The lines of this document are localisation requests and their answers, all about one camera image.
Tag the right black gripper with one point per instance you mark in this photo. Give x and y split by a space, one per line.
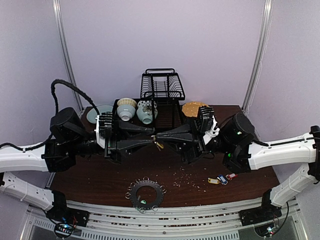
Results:
195 139

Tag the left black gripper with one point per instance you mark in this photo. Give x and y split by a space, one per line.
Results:
112 144

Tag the yellow key tag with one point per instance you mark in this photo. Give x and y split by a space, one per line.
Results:
214 181
159 145

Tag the grey perforated keyring disc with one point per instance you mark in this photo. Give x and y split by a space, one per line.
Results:
145 189

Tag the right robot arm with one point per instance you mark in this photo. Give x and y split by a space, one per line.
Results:
243 153

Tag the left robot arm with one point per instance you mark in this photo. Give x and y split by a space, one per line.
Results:
68 139

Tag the light blue ribbed bowl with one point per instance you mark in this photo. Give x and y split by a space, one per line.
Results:
126 112

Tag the light blue floral bowl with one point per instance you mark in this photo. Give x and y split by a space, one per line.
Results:
145 114

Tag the yellow dotted plate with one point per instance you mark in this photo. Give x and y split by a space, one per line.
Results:
190 109

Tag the cream patterned bowl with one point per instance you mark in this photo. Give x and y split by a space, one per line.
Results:
127 101

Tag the dotted white bowl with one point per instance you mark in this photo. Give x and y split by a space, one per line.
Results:
146 103

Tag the light blue plate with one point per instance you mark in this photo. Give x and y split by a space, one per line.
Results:
92 114

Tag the blue key tag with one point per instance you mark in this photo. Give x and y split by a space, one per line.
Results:
222 179

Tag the red key tag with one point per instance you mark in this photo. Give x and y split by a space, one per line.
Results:
231 176

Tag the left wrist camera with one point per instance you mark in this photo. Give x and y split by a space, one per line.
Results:
104 128

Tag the black wire dish rack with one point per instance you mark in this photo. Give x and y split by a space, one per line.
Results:
162 85

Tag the left aluminium frame post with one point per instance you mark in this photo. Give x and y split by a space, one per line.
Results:
57 11

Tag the aluminium frame post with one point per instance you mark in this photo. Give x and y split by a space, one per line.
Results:
257 64
57 11

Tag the right aluminium frame post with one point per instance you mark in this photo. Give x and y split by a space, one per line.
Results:
257 64

